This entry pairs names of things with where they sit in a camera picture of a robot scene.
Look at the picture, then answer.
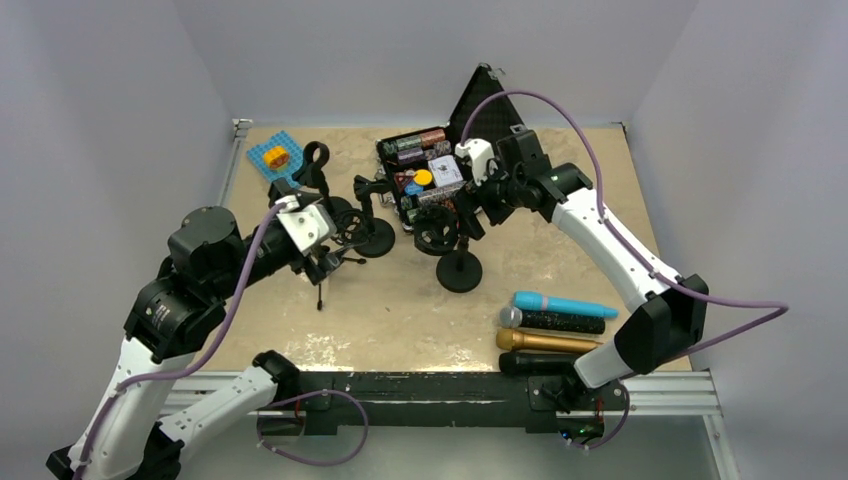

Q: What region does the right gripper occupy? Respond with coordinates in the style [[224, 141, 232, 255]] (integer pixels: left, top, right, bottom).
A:
[[451, 157, 524, 240]]

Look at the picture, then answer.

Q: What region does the black round-base mic stand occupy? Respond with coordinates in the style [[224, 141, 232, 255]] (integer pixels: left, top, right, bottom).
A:
[[292, 141, 352, 217]]

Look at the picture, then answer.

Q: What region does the shock-mount round-base stand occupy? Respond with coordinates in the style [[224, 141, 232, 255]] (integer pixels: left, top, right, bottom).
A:
[[413, 204, 483, 294]]

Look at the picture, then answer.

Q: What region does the black tripod mic stand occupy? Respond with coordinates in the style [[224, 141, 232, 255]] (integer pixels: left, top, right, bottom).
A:
[[315, 208, 367, 311]]

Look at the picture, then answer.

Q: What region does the blue microphone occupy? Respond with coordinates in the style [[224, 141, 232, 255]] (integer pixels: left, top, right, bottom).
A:
[[512, 291, 619, 319]]

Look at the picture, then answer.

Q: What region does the silver-head black microphone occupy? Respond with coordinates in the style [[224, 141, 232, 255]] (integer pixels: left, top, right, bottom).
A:
[[498, 306, 606, 335]]

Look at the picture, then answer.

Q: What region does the gold microphone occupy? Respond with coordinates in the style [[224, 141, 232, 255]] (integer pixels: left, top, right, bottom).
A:
[[495, 329, 601, 354]]

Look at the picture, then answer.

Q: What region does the black microphone orange end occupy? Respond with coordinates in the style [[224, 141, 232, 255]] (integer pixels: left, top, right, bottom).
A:
[[498, 351, 578, 376]]

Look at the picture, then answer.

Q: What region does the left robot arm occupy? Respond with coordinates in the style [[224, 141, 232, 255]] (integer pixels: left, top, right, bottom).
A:
[[46, 181, 336, 479]]

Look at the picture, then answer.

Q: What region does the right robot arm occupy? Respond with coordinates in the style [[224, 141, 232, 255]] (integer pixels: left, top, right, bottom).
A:
[[454, 130, 708, 407]]

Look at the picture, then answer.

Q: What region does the yellow orange toy brick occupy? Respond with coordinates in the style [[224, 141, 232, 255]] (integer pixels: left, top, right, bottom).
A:
[[262, 145, 290, 171]]

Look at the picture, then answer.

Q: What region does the blue building baseplate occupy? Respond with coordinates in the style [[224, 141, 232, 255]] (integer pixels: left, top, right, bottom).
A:
[[246, 131, 304, 188]]

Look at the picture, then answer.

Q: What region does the white playing card deck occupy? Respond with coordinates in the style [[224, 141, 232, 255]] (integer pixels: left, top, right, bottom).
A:
[[428, 155, 464, 188]]

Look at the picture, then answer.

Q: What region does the yellow dealer chip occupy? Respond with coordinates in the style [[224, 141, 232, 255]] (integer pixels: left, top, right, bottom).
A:
[[413, 169, 433, 187]]

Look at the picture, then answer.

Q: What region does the black poker chip case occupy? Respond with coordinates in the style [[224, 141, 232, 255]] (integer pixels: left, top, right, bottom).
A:
[[375, 63, 524, 233]]

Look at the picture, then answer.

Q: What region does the red triangular token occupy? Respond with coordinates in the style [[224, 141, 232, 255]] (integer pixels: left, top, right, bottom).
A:
[[393, 170, 416, 192]]

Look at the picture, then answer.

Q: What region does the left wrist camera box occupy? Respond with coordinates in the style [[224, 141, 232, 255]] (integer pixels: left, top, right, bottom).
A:
[[276, 198, 337, 256]]

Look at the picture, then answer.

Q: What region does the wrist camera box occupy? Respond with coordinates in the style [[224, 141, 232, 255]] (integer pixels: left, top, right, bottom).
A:
[[454, 139, 497, 187], [276, 198, 337, 256]]

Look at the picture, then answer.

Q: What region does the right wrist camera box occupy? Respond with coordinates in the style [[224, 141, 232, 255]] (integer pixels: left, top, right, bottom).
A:
[[454, 139, 497, 187]]

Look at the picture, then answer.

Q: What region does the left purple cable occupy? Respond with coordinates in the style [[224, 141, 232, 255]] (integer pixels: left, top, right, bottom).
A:
[[71, 198, 299, 480]]

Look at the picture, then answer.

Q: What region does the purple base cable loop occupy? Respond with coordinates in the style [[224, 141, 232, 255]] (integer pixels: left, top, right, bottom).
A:
[[255, 389, 370, 466]]

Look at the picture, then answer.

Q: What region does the black front mounting rail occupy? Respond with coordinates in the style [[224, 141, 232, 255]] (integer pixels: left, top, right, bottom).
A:
[[297, 372, 597, 435]]

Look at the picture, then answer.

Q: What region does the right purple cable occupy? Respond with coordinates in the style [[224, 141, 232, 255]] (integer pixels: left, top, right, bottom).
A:
[[458, 89, 790, 362]]

